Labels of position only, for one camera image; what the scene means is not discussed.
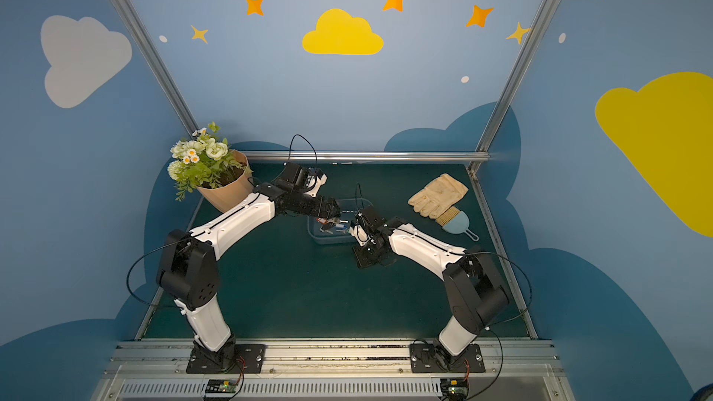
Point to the beige work glove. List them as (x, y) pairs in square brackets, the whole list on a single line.
[(438, 196)]

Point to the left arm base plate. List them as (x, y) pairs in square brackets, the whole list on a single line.
[(232, 358)]

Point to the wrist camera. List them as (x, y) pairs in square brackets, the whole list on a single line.
[(356, 231), (315, 179)]

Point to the translucent blue storage box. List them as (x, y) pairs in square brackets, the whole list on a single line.
[(339, 233)]

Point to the right controller board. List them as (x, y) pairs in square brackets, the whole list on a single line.
[(453, 389)]

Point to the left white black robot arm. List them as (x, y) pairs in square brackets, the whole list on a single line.
[(188, 269)]

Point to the white artificial flowers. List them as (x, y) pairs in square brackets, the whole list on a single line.
[(204, 161)]

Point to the controller board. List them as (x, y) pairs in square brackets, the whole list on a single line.
[(453, 389), (222, 389)]

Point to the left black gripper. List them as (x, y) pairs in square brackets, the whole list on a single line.
[(322, 210)]

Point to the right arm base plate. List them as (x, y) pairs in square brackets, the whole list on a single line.
[(428, 357)]

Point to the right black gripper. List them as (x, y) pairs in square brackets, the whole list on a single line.
[(367, 242)]

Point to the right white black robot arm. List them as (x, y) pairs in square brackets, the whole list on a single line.
[(476, 290)]

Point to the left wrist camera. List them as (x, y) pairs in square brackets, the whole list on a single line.
[(315, 179)]

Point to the left controller board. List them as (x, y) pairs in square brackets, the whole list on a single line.
[(222, 389)]

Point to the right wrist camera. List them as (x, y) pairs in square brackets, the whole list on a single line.
[(356, 231)]

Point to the key with red tag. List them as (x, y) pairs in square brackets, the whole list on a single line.
[(329, 228)]

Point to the terracotta flower pot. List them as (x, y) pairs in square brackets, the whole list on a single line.
[(227, 197)]

